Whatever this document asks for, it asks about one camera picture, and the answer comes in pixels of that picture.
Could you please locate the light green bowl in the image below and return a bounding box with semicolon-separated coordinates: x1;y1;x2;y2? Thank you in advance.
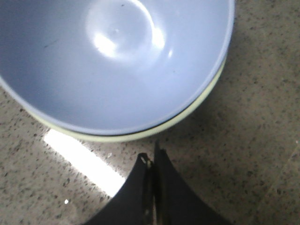
24;58;227;143

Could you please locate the light blue bowl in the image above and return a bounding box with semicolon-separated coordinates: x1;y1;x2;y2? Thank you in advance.
0;0;235;136

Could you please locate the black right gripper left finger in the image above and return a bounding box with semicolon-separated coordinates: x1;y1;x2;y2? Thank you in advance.
86;153;154;225

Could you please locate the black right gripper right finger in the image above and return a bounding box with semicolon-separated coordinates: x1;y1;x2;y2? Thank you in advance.
153;142;230;225

